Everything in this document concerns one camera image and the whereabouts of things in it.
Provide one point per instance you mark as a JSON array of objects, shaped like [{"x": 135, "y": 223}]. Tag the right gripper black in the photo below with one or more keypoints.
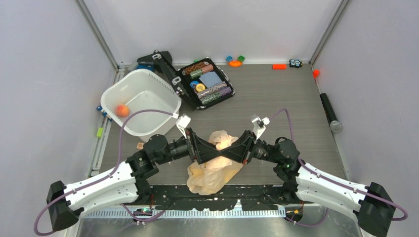
[{"x": 241, "y": 149}]

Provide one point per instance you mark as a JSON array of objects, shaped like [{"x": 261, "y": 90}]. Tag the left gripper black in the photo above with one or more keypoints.
[{"x": 198, "y": 149}]

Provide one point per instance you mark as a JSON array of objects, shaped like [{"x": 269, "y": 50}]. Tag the translucent plastic bag banana print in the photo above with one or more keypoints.
[{"x": 210, "y": 177}]

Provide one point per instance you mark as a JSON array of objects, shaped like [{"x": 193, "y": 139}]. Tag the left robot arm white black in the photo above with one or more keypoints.
[{"x": 126, "y": 182}]

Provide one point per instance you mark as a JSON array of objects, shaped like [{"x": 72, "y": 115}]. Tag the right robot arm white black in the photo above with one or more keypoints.
[{"x": 369, "y": 205}]

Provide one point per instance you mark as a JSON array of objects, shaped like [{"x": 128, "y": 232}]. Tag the orange fake peach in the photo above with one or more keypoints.
[{"x": 122, "y": 110}]

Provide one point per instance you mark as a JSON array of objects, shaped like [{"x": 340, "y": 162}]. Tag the small wooden cube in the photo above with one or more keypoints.
[{"x": 140, "y": 146}]

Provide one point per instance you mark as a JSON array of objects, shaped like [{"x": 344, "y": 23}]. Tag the black poker chip case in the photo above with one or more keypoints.
[{"x": 201, "y": 84}]

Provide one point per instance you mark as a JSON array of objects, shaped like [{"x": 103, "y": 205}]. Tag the white plastic basin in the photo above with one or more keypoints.
[{"x": 141, "y": 90}]

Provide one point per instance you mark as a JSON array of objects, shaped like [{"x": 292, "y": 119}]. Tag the green toy cube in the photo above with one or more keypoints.
[{"x": 241, "y": 58}]

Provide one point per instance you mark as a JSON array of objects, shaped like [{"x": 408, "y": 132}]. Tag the orange block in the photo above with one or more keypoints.
[{"x": 279, "y": 66}]

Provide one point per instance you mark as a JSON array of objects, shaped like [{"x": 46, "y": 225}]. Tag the black microphone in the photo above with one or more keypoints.
[{"x": 334, "y": 124}]

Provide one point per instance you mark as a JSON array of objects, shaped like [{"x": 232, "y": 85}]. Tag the small toy car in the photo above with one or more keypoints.
[{"x": 295, "y": 63}]

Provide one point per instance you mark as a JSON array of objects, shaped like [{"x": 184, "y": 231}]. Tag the green clip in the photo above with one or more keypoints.
[{"x": 99, "y": 132}]

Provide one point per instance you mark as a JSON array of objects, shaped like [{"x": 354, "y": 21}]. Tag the orange corner piece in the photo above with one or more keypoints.
[{"x": 316, "y": 73}]

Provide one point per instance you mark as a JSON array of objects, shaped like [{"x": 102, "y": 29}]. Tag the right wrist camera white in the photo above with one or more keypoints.
[{"x": 259, "y": 125}]

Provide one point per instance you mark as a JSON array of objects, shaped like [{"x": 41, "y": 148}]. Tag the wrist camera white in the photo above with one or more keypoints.
[
  {"x": 259, "y": 125},
  {"x": 182, "y": 123}
]

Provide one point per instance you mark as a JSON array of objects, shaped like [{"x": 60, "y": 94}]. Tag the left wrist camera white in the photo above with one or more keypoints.
[{"x": 182, "y": 123}]

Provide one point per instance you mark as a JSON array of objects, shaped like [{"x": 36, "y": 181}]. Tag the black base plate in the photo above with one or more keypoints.
[{"x": 250, "y": 197}]

